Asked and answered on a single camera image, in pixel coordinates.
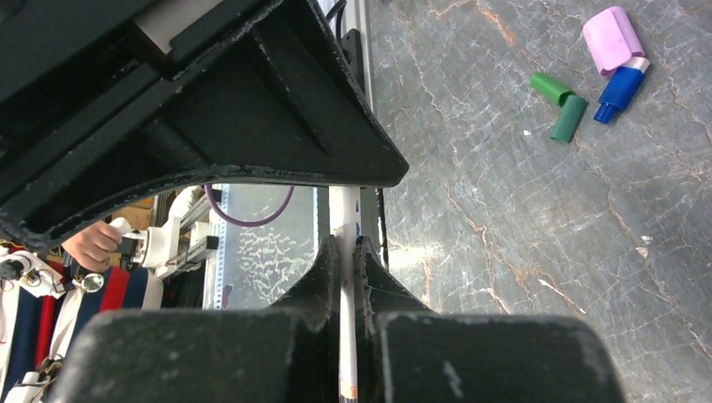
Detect person hand in background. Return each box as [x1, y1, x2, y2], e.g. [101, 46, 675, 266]
[61, 221, 123, 273]

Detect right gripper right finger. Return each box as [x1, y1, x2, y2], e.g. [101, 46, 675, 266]
[353, 238, 625, 402]

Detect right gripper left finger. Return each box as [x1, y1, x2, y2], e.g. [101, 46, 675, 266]
[50, 237, 339, 402]

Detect pink highlighter cap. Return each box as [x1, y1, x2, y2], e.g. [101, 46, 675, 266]
[582, 5, 646, 77]

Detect blue marker cap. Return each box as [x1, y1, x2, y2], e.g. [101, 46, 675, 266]
[594, 56, 650, 124]

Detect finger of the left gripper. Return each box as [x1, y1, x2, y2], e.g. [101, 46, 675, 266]
[1, 1, 408, 250]

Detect orange marker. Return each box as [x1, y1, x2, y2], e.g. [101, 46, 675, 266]
[328, 186, 361, 402]

